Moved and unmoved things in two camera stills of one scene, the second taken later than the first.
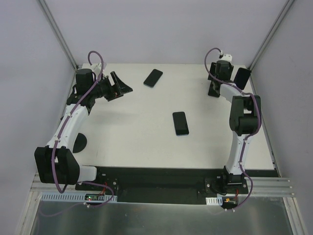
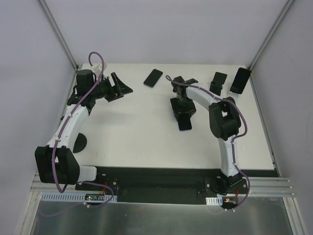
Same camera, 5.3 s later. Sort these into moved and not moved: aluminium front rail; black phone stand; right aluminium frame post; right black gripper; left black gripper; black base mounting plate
Moved: black phone stand; right black gripper
Not moved: aluminium front rail; left black gripper; right aluminium frame post; black base mounting plate
